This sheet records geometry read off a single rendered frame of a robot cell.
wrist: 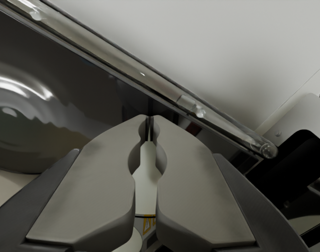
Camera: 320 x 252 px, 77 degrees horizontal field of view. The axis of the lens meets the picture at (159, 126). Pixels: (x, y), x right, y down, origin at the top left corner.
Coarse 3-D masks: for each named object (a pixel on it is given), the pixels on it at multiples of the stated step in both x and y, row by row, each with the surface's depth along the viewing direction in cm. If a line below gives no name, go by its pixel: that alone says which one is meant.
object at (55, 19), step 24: (0, 0) 10; (24, 0) 10; (48, 0) 10; (48, 24) 10; (72, 24) 10; (96, 48) 11; (120, 48) 11; (120, 72) 12; (144, 72) 12; (168, 96) 13; (192, 96) 13; (216, 120) 13; (240, 144) 15; (264, 144) 15
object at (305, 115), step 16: (304, 96) 19; (288, 112) 19; (304, 112) 18; (272, 128) 20; (288, 128) 19; (304, 128) 17; (288, 144) 19; (256, 176) 21; (304, 192) 15; (288, 208) 15; (304, 208) 14; (304, 224) 14; (304, 240) 14
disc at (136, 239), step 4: (136, 232) 21; (132, 236) 21; (136, 236) 21; (140, 236) 21; (132, 240) 21; (136, 240) 21; (140, 240) 21; (124, 244) 22; (128, 244) 22; (132, 244) 22; (136, 244) 22; (140, 244) 22; (116, 248) 22; (120, 248) 22; (124, 248) 22; (128, 248) 22; (132, 248) 22; (136, 248) 22; (140, 248) 22
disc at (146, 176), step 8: (144, 144) 15; (152, 144) 15; (144, 152) 15; (152, 152) 15; (144, 160) 15; (152, 160) 16; (144, 168) 16; (152, 168) 16; (136, 176) 16; (144, 176) 16; (152, 176) 16; (160, 176) 16; (136, 184) 17; (144, 184) 17; (152, 184) 17; (136, 192) 17; (144, 192) 17; (152, 192) 17; (136, 200) 18; (144, 200) 18; (152, 200) 18; (136, 208) 19; (144, 208) 19; (152, 208) 19
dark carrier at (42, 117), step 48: (0, 48) 11; (48, 48) 11; (0, 96) 13; (48, 96) 13; (96, 96) 13; (144, 96) 13; (0, 144) 15; (48, 144) 15; (0, 192) 17; (144, 240) 21
